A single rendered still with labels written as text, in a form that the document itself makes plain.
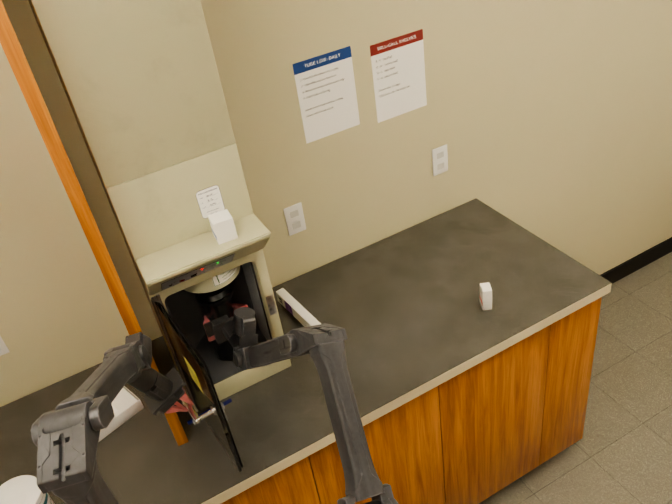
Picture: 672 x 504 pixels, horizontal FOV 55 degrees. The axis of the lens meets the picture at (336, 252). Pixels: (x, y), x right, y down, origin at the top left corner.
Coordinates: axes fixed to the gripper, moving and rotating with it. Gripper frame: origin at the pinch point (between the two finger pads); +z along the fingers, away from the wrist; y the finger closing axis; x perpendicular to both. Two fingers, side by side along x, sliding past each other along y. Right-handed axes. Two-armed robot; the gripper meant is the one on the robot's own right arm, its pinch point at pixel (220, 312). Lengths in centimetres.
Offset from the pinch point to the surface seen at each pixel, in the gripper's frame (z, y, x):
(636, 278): 26, -228, 112
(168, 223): -11.5, 8.1, -39.4
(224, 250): -22.7, -0.8, -33.1
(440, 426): -36, -50, 51
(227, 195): -12.0, -7.9, -41.2
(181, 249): -14.9, 7.6, -33.3
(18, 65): -22, 27, -86
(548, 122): 29, -160, 0
